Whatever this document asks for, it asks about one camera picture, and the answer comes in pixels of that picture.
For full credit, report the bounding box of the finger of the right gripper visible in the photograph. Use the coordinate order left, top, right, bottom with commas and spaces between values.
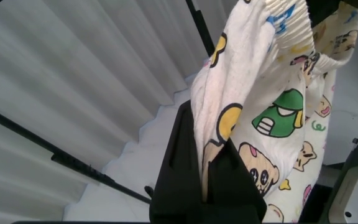
306, 0, 343, 28

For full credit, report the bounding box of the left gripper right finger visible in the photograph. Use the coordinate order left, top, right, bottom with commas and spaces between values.
206, 138, 267, 223

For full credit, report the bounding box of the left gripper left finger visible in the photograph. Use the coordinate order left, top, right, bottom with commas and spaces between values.
149, 100, 206, 223

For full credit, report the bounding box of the cream printed garment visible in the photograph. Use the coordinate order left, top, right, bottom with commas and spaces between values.
190, 0, 358, 224

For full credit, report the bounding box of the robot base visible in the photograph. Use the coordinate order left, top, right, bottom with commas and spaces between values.
296, 99, 358, 224

